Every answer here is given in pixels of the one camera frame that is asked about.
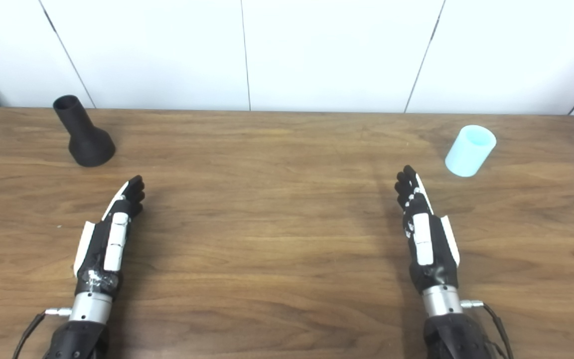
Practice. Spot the white and black right hand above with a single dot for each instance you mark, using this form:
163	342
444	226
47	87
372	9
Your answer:
434	259

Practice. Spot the white and black left hand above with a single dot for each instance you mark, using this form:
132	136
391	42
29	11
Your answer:
98	249

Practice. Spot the black nozzle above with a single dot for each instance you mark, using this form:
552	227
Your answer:
87	144

